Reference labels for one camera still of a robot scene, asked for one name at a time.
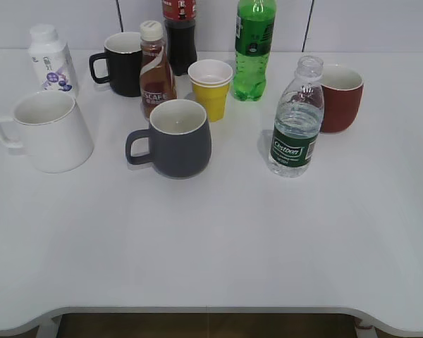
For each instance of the clear water bottle green label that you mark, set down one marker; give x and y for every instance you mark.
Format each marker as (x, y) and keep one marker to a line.
(298, 120)

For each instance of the white mug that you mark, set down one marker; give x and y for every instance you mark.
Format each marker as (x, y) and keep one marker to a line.
(50, 128)

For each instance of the grey mug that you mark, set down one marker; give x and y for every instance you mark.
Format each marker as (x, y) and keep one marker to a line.
(180, 140)

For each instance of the black mug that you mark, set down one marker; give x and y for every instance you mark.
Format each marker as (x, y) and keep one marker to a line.
(123, 56)

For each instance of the red mug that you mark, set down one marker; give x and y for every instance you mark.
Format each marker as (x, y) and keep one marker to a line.
(342, 88)

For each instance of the Nescafe coffee bottle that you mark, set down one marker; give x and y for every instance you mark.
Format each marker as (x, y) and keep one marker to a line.
(157, 81)

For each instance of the cola bottle red label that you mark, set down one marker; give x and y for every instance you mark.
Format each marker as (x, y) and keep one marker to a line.
(179, 19)

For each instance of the green soda bottle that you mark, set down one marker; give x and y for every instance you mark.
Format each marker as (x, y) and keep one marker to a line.
(253, 37)

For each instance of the white yogurt drink bottle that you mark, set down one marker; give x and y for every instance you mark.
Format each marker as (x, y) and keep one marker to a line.
(52, 61)

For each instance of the white table leg right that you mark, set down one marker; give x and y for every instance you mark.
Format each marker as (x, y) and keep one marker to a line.
(364, 329)

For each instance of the white table leg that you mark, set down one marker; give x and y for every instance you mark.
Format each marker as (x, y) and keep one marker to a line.
(364, 329)
(49, 327)

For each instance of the white table leg left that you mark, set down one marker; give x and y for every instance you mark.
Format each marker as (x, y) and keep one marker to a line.
(49, 327)

